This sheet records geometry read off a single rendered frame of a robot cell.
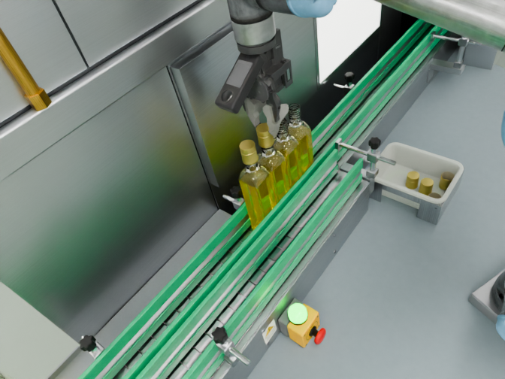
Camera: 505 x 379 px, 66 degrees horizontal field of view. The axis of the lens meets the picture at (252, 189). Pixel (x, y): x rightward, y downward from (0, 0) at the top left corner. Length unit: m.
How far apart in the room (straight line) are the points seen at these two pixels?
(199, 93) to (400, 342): 0.72
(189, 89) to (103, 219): 0.32
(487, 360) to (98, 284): 0.85
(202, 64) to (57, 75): 0.29
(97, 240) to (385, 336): 0.68
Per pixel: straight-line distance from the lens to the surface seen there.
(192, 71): 0.83
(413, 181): 1.23
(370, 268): 1.10
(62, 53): 0.71
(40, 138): 0.70
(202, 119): 0.89
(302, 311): 0.93
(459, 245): 1.18
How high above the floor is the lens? 1.69
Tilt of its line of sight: 46 degrees down
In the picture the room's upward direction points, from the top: 14 degrees counter-clockwise
